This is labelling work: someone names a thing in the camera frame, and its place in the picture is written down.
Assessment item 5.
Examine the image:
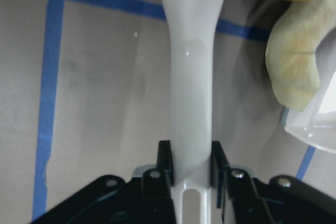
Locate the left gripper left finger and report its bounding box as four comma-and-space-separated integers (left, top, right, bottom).
33, 141, 175, 223

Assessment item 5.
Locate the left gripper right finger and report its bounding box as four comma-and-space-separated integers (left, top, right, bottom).
211, 141, 335, 223

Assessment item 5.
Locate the white plastic dustpan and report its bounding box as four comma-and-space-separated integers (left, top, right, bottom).
280, 70, 335, 153

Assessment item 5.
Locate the pale curved squash slice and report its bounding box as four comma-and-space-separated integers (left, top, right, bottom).
265, 0, 335, 111

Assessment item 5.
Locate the white hand brush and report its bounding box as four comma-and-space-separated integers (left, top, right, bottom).
162, 0, 224, 223

